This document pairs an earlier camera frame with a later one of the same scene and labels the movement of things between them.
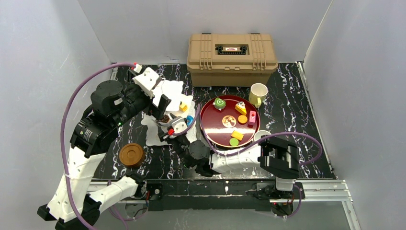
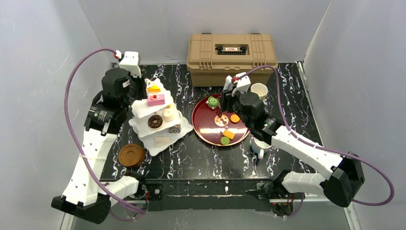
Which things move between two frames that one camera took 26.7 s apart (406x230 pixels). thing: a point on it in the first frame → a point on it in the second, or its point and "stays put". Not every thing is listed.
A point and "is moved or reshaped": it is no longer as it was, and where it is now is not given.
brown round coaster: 131,155 stays put
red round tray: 231,121 stays put
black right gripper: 171,138 → 227,101
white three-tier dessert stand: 181,105 is moved or reshaped
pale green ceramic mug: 257,93 stays put
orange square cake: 237,135 → 229,134
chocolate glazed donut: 165,119 → 155,121
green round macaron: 233,142 → 225,140
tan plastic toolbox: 231,59 stays put
